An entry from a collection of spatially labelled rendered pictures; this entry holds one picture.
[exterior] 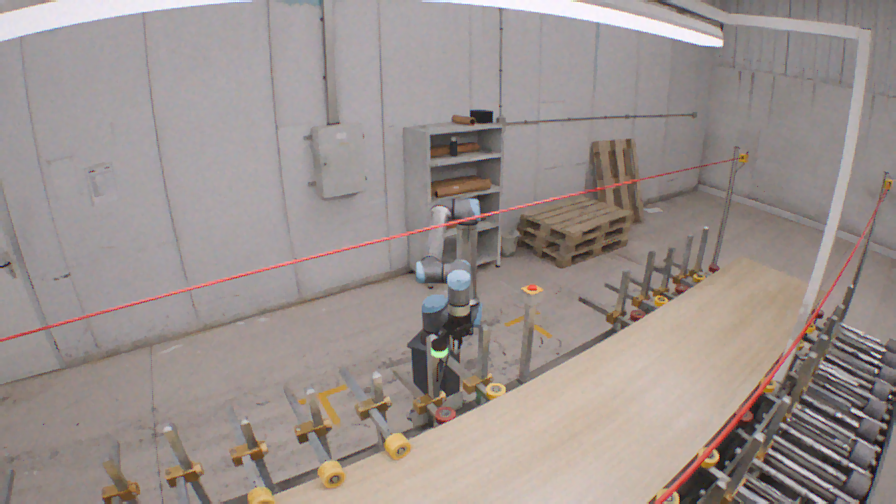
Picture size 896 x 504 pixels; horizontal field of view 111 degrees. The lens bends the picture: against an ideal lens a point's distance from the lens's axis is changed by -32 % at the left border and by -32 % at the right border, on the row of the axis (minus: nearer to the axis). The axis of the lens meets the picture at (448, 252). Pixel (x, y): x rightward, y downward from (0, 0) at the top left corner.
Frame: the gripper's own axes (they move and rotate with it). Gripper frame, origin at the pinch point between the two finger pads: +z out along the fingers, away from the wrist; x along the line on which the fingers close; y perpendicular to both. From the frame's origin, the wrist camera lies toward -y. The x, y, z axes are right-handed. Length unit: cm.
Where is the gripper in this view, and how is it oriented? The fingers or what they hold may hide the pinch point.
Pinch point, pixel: (454, 352)
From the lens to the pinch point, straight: 196.0
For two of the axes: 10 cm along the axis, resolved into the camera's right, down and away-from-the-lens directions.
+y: 8.3, -2.3, 5.0
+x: -5.5, -3.3, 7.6
